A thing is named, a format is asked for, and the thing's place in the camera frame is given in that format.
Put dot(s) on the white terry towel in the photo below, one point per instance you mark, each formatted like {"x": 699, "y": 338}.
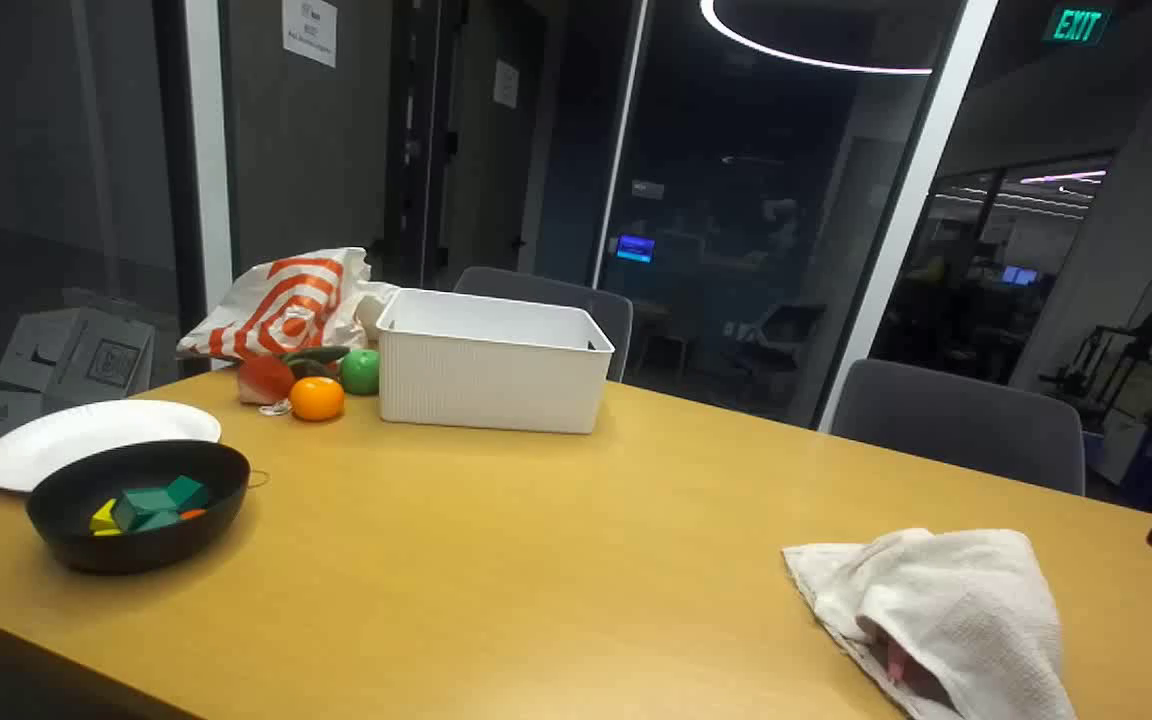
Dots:
{"x": 979, "y": 601}

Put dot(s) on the pink shirt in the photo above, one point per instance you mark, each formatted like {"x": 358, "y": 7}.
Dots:
{"x": 897, "y": 662}

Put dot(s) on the wide grey chair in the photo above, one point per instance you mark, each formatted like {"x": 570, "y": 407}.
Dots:
{"x": 962, "y": 425}

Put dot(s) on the green exit sign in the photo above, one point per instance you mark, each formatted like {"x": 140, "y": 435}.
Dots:
{"x": 1076, "y": 27}

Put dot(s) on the blue lit screen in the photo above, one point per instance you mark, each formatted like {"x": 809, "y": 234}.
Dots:
{"x": 634, "y": 251}

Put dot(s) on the white plastic bin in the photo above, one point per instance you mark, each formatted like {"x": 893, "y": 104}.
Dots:
{"x": 490, "y": 367}

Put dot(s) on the small paper door notice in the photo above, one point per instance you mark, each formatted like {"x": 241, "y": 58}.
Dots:
{"x": 505, "y": 85}

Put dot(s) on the green toy apple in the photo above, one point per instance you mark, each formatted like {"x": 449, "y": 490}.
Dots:
{"x": 360, "y": 371}

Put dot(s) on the orange toy fruit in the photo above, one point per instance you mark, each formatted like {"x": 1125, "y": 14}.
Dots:
{"x": 317, "y": 398}

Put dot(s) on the dark green toy vegetable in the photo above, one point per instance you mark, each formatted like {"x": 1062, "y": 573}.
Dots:
{"x": 317, "y": 357}

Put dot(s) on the red white striped bag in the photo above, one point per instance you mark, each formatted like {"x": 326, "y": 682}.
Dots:
{"x": 286, "y": 305}

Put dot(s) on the red toy fruit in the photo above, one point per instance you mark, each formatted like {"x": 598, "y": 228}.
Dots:
{"x": 260, "y": 377}

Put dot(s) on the small orange block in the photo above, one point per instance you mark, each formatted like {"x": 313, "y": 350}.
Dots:
{"x": 194, "y": 512}

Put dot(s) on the teal block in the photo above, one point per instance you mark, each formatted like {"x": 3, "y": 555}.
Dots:
{"x": 187, "y": 490}

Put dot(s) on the white paper notice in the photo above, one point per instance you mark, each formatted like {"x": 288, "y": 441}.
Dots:
{"x": 309, "y": 30}

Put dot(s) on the green block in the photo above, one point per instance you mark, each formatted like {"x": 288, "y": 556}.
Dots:
{"x": 140, "y": 507}

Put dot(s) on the yellow block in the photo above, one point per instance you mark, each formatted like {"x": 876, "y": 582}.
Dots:
{"x": 107, "y": 520}

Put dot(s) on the black bowl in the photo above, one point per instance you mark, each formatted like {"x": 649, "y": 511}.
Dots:
{"x": 80, "y": 540}

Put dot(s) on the white oval plate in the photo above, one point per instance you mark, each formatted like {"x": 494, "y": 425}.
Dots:
{"x": 80, "y": 437}

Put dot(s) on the cardboard boxes behind glass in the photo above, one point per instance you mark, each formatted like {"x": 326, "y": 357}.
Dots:
{"x": 70, "y": 367}

